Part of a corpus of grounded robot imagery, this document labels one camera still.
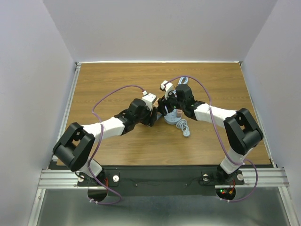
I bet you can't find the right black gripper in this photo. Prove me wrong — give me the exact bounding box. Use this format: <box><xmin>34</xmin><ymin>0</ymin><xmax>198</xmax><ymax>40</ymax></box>
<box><xmin>158</xmin><ymin>89</ymin><xmax>185</xmax><ymax>116</ymax></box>

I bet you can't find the small pink plug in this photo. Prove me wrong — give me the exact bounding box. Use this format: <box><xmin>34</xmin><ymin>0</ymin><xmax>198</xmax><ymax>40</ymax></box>
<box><xmin>176</xmin><ymin>109</ymin><xmax>182</xmax><ymax>118</ymax></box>

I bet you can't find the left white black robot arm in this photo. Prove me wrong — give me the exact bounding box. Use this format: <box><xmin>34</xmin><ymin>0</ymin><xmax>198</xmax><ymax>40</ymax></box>
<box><xmin>53</xmin><ymin>94</ymin><xmax>157</xmax><ymax>186</ymax></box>

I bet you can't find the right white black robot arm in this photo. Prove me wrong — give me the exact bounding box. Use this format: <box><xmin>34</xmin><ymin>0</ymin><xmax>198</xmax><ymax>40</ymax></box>
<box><xmin>158</xmin><ymin>81</ymin><xmax>263</xmax><ymax>184</ymax></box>

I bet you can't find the round light blue socket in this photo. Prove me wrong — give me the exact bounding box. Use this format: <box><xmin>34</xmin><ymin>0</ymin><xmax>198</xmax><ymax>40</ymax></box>
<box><xmin>164</xmin><ymin>112</ymin><xmax>182</xmax><ymax>125</ymax></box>

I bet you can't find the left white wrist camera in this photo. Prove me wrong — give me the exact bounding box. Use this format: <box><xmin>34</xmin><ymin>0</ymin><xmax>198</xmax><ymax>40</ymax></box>
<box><xmin>142</xmin><ymin>93</ymin><xmax>157</xmax><ymax>111</ymax></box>

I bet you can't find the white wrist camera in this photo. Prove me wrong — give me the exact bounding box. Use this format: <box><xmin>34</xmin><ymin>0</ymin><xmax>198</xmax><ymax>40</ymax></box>
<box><xmin>160</xmin><ymin>81</ymin><xmax>174</xmax><ymax>99</ymax></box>
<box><xmin>142</xmin><ymin>93</ymin><xmax>157</xmax><ymax>111</ymax></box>

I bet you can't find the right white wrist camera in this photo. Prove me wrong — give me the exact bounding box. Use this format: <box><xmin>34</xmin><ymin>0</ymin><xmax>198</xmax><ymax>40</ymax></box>
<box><xmin>160</xmin><ymin>81</ymin><xmax>174</xmax><ymax>99</ymax></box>

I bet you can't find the grey coiled cable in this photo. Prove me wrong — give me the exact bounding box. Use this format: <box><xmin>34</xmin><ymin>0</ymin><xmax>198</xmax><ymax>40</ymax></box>
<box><xmin>175</xmin><ymin>118</ymin><xmax>190</xmax><ymax>138</ymax></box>

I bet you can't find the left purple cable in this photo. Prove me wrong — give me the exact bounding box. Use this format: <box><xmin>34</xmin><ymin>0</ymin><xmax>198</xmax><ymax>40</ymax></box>
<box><xmin>88</xmin><ymin>84</ymin><xmax>148</xmax><ymax>205</ymax></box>

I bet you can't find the purple cable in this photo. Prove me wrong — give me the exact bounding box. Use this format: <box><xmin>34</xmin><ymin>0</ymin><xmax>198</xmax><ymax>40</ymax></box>
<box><xmin>163</xmin><ymin>75</ymin><xmax>259</xmax><ymax>203</ymax></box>
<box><xmin>88</xmin><ymin>84</ymin><xmax>148</xmax><ymax>205</ymax></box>

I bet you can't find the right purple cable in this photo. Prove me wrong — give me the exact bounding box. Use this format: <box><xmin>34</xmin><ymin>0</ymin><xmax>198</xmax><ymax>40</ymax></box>
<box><xmin>163</xmin><ymin>75</ymin><xmax>259</xmax><ymax>203</ymax></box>

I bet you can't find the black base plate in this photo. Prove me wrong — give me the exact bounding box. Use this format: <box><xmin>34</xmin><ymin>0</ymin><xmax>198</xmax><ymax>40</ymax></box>
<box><xmin>77</xmin><ymin>165</ymin><xmax>245</xmax><ymax>197</ymax></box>

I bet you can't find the aluminium rail frame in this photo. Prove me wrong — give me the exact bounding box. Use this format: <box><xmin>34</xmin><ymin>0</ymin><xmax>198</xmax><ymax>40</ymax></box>
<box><xmin>29</xmin><ymin>63</ymin><xmax>291</xmax><ymax>226</ymax></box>

